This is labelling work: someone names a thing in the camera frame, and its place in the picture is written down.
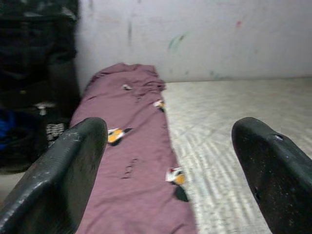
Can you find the white quilted mattress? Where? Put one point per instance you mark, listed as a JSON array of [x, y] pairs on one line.
[[231, 102]]

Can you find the black bag pile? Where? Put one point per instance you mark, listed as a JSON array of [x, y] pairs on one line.
[[36, 48]]

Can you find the purple penguin print blanket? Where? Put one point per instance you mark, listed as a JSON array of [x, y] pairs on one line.
[[136, 146]]

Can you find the blue fabric item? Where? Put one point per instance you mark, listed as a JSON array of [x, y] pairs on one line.
[[6, 129]]

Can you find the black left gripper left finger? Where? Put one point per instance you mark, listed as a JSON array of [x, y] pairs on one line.
[[63, 180]]

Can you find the small white mushroom-shaped object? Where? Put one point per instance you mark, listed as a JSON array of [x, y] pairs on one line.
[[44, 106]]

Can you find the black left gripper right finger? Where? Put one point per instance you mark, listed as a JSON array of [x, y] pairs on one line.
[[280, 185]]

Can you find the black white striped item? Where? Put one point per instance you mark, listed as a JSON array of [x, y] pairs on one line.
[[54, 131]]

